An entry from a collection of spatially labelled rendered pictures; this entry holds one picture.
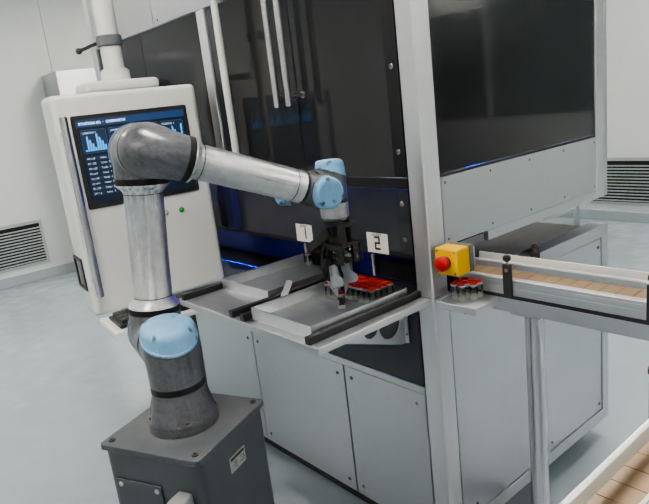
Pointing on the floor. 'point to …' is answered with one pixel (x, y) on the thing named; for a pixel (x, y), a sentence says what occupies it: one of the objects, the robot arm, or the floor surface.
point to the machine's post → (426, 123)
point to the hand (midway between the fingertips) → (338, 289)
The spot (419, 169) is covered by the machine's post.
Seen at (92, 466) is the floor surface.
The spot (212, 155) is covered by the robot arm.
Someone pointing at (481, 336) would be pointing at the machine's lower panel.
